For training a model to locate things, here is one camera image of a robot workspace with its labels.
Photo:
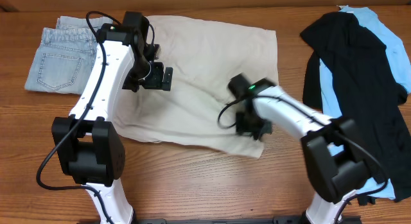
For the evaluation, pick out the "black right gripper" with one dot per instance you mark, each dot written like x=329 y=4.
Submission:
x=249 y=127

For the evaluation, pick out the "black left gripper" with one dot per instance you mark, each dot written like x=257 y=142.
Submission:
x=162 y=76

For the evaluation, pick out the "beige cargo shorts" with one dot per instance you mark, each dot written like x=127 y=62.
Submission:
x=197 y=110

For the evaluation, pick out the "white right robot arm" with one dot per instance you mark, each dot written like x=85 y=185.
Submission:
x=336 y=164

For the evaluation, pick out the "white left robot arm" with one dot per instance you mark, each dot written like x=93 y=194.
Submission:
x=87 y=144

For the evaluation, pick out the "folded light blue jeans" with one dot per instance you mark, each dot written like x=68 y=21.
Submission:
x=65 y=57

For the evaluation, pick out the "black shirt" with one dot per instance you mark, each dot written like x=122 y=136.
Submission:
x=365 y=88

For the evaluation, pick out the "light blue t-shirt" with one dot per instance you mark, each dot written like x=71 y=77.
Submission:
x=395 y=52

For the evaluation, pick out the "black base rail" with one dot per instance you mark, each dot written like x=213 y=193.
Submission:
x=224 y=221

